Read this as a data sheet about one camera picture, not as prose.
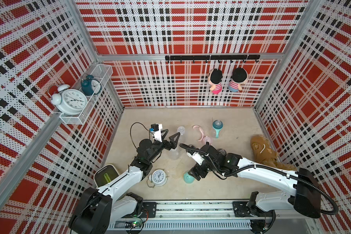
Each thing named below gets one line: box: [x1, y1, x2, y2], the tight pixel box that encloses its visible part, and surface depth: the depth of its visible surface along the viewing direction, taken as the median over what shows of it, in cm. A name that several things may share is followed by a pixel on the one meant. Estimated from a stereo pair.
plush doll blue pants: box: [228, 67, 249, 93], surface depth 97 cm
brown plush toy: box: [250, 134, 298, 172], surface depth 87 cm
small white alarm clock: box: [146, 168, 168, 189], surface depth 84 cm
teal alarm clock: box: [80, 74, 102, 97], surface depth 73 cm
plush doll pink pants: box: [208, 68, 223, 95], surface depth 98 cm
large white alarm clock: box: [50, 84, 89, 117], surface depth 63 cm
